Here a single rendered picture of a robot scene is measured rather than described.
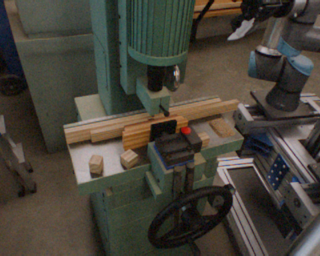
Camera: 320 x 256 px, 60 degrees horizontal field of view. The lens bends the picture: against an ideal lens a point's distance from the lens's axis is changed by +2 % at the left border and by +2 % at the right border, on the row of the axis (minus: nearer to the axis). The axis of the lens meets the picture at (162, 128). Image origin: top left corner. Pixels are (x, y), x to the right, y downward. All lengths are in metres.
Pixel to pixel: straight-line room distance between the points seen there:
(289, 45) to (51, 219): 1.56
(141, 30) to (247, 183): 1.33
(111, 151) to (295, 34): 0.67
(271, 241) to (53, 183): 1.38
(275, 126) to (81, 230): 1.24
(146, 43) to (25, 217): 1.45
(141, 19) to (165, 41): 0.08
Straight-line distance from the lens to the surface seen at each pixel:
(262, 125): 1.42
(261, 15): 0.83
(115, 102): 1.11
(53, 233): 1.83
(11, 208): 2.00
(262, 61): 1.31
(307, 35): 0.97
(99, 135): 0.94
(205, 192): 0.78
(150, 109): 0.88
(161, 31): 0.73
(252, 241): 1.61
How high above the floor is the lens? 1.57
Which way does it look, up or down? 41 degrees down
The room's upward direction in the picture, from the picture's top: 6 degrees clockwise
